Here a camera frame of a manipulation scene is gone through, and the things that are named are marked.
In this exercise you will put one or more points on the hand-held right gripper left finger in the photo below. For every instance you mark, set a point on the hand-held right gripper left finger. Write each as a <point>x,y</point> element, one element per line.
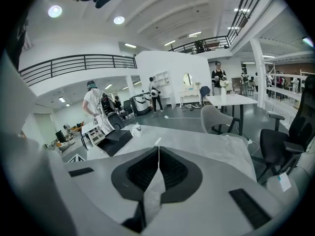
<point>98,181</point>

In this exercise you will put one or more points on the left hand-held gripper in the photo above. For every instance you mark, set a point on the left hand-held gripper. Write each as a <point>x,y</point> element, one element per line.
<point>29,168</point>

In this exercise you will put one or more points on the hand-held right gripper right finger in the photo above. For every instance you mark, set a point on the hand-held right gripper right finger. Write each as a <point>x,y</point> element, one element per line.
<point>209,181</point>

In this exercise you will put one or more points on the black box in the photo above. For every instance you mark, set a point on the black box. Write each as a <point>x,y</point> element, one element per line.
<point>115,140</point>

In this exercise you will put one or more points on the white side table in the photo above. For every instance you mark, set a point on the white side table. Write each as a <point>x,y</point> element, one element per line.
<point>92,131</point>

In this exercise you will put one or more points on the grey shell chair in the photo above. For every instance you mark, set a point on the grey shell chair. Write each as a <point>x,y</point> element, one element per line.
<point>214,117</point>
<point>283,195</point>

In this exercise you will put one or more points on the black mesh office chair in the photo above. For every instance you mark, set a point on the black mesh office chair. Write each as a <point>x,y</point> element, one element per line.
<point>275,144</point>

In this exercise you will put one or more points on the white paper tag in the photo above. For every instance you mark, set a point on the white paper tag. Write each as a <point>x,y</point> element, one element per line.
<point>285,182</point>

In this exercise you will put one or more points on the white table with black legs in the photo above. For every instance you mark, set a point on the white table with black legs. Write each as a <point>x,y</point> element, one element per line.
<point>231,99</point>

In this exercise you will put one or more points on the white and black mobile robot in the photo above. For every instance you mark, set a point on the white and black mobile robot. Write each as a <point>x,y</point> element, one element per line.
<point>140,104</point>

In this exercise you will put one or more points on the blue chair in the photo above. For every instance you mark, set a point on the blue chair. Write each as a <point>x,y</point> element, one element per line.
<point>205,92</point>

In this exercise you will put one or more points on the white dressing table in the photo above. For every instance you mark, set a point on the white dressing table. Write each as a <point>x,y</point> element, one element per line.
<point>189,93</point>

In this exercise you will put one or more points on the white vase with flowers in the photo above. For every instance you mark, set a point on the white vase with flowers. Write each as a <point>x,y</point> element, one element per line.
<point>224,90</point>

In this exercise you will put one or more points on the oval mirror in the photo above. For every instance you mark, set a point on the oval mirror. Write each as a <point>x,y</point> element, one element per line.
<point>187,79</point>

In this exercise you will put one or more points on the white bookshelf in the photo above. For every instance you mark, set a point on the white bookshelf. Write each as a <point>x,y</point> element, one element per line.
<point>163,87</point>

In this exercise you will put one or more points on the white shelving unit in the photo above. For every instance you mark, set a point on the white shelving unit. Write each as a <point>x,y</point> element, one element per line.
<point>283,90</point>

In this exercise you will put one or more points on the black balcony railing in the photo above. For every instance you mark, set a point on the black balcony railing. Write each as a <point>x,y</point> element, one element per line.
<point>73,58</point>
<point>236,28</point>

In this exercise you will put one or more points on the round ceiling light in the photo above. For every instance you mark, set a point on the round ceiling light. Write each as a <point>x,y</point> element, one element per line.
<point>118,20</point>
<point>54,10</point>

